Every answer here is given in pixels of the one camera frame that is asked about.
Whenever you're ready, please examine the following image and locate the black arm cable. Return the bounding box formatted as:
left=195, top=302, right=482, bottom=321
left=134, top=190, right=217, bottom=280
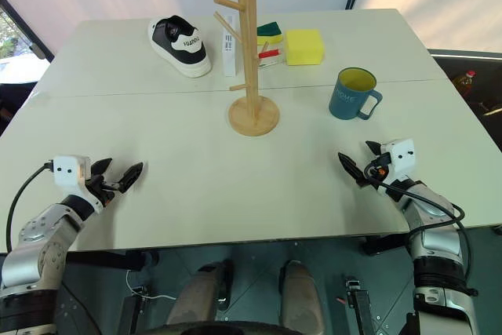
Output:
left=5, top=161, right=55, bottom=253
left=363, top=162, right=479, bottom=297

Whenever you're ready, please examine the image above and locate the wooden mug tree stand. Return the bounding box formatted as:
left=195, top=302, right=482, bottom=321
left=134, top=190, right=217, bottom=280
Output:
left=213, top=0, right=282, bottom=137

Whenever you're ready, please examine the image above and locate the thin white floor wire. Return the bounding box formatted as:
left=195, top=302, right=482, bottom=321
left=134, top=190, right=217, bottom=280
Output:
left=125, top=269, right=178, bottom=301

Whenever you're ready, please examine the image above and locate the green and yellow sponge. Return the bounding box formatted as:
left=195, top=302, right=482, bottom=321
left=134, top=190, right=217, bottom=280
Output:
left=256, top=21, right=285, bottom=47

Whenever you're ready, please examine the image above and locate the yellow sponge block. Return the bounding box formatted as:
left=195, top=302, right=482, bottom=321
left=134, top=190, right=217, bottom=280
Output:
left=284, top=28, right=326, bottom=67

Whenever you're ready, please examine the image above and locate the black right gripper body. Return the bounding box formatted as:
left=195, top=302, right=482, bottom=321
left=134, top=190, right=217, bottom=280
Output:
left=363, top=152, right=393, bottom=191

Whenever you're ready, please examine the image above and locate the white narrow carton box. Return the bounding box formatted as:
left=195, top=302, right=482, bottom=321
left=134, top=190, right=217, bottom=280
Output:
left=221, top=13, right=238, bottom=78

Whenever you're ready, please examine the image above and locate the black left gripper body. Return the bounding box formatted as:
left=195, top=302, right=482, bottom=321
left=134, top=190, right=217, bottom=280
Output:
left=84, top=173, right=120, bottom=208

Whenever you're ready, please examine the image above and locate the black window frame bar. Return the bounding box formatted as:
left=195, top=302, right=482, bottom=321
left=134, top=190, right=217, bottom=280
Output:
left=0, top=0, right=56, bottom=64

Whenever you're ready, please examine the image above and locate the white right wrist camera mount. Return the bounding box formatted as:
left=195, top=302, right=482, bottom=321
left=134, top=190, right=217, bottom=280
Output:
left=375, top=138, right=417, bottom=197

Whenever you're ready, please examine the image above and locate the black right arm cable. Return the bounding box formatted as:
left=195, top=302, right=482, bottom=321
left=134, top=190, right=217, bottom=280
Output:
left=363, top=162, right=479, bottom=297

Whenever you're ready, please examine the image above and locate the clear plastic pen case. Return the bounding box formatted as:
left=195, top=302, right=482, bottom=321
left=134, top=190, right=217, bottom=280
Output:
left=258, top=46, right=285, bottom=70

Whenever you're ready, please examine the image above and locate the black table frame bracket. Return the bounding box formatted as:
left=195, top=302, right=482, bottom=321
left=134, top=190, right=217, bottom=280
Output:
left=360, top=232, right=411, bottom=256
left=65, top=250, right=160, bottom=272

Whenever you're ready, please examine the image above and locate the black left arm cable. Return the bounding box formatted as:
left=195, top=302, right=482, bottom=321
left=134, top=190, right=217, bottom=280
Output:
left=5, top=161, right=55, bottom=253

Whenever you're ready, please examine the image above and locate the oil bottle red cap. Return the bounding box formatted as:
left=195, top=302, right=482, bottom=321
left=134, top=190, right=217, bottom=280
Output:
left=449, top=69, right=478, bottom=97

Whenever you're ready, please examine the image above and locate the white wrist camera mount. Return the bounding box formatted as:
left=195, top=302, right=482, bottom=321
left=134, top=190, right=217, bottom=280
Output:
left=53, top=155, right=107, bottom=215
left=375, top=138, right=417, bottom=197

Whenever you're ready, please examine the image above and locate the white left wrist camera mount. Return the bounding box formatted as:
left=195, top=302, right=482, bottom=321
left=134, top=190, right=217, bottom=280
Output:
left=53, top=155, right=107, bottom=215

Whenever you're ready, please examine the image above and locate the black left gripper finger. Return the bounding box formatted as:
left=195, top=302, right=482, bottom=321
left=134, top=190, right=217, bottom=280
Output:
left=90, top=158, right=114, bottom=177
left=117, top=161, right=144, bottom=195

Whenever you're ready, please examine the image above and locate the blue mug yellow inside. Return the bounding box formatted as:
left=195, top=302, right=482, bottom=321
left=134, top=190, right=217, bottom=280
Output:
left=328, top=67, right=384, bottom=121

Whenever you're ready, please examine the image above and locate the white and black sneaker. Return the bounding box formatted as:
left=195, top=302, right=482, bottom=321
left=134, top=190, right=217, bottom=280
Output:
left=147, top=15, right=213, bottom=79

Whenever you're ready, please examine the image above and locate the black floor stand rail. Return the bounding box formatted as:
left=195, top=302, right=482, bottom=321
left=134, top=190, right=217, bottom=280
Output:
left=342, top=279, right=374, bottom=335

